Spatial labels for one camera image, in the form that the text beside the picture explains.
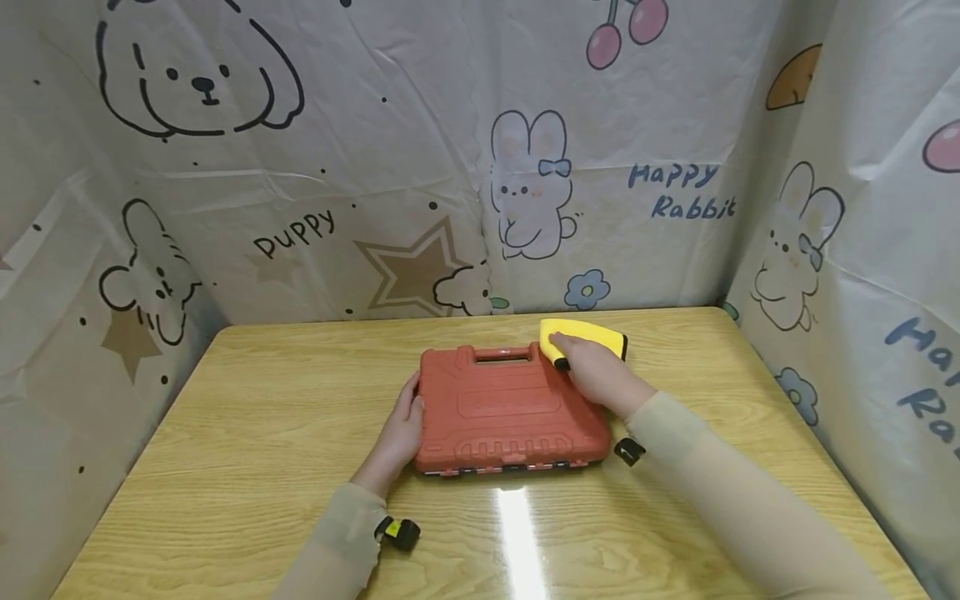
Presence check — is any red plastic tool case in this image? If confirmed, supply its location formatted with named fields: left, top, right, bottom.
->
left=414, top=342, right=613, bottom=478

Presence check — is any person's right hand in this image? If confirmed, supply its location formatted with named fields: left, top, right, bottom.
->
left=548, top=332, right=658, bottom=420

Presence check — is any person's left hand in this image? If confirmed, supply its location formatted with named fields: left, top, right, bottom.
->
left=351, top=372, right=427, bottom=499

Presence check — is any person's left forearm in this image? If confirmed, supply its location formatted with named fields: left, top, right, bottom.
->
left=271, top=482, right=390, bottom=600

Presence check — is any yellow cleaning cloth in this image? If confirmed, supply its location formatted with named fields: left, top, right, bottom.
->
left=539, top=317, right=630, bottom=372

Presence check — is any person's right forearm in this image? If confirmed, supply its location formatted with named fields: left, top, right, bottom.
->
left=624, top=390, right=893, bottom=600

